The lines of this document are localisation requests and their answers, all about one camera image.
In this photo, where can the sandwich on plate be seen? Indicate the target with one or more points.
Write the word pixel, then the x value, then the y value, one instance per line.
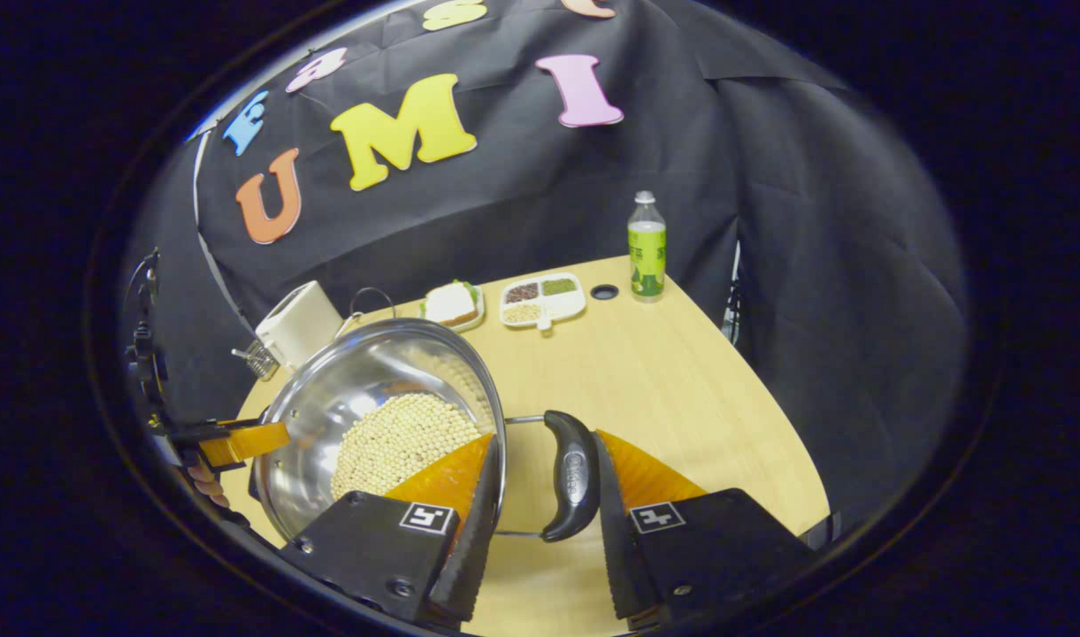
pixel 451 305

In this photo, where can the white toaster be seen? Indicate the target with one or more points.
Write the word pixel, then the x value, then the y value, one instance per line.
pixel 301 326

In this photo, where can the white divided tray with beans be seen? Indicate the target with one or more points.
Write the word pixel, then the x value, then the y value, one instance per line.
pixel 544 299

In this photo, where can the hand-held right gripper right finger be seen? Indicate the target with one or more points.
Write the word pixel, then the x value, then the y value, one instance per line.
pixel 716 548

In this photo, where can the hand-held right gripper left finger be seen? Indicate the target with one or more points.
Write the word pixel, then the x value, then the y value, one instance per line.
pixel 371 548

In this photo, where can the black table grommet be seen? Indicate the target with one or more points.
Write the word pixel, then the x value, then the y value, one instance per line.
pixel 604 291

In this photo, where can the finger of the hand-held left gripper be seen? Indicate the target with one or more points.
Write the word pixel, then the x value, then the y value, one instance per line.
pixel 248 440

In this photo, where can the green label drink bottle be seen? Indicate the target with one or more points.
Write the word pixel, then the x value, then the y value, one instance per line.
pixel 647 257

